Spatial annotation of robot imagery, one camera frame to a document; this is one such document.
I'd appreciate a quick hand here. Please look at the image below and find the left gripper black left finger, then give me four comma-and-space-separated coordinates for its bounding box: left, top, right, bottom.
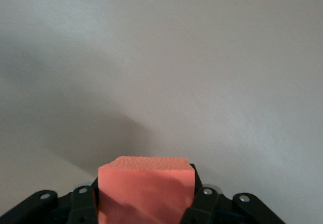
0, 177, 99, 224

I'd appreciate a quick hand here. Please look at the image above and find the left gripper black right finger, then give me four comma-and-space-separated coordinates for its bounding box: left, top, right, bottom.
180, 163, 286, 224

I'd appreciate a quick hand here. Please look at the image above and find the table cover sheet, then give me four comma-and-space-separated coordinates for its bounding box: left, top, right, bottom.
0, 0, 323, 224

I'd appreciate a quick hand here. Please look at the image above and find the orange foam cube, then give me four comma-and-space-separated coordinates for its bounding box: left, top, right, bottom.
97, 155, 197, 224

